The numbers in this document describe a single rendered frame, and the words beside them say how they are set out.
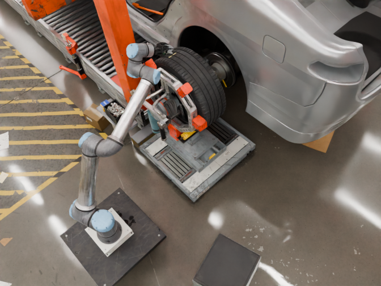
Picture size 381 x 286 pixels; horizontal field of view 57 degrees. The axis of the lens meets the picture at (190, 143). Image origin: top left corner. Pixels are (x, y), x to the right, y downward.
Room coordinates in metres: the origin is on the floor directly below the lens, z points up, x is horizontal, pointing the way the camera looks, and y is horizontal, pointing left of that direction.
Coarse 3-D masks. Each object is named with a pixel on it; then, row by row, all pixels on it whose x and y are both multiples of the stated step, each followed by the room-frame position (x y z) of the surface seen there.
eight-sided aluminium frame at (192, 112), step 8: (160, 72) 1.92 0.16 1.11; (168, 80) 1.82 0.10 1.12; (176, 80) 1.82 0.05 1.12; (152, 88) 2.08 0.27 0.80; (176, 88) 1.75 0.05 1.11; (184, 96) 1.74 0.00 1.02; (184, 104) 1.68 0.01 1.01; (192, 104) 1.68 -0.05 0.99; (192, 112) 1.64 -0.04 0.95; (176, 120) 1.86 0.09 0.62; (176, 128) 1.80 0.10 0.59; (184, 128) 1.71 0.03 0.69; (192, 128) 1.63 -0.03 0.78
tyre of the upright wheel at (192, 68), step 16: (176, 48) 2.14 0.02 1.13; (160, 64) 2.00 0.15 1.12; (176, 64) 1.91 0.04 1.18; (192, 64) 1.91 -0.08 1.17; (208, 64) 1.92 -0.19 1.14; (192, 80) 1.78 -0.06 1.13; (208, 80) 1.81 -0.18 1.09; (192, 96) 1.73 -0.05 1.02; (208, 96) 1.72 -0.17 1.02; (224, 96) 1.77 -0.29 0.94; (208, 112) 1.66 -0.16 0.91
